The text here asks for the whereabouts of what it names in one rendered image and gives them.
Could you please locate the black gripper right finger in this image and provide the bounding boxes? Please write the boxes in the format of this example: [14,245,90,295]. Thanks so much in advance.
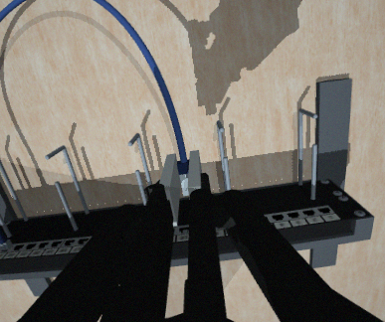
[183,150,384,322]

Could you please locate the black patch panel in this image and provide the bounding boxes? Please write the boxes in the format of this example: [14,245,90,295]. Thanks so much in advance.
[0,79,374,296]

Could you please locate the grey cable plug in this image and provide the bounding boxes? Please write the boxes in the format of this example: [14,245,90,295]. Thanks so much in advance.
[177,159,189,196]

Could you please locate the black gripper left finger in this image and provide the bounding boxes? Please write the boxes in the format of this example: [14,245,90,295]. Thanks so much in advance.
[17,153,181,322]

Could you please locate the blue patch cord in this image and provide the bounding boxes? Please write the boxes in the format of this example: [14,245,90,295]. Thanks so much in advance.
[0,0,187,163]

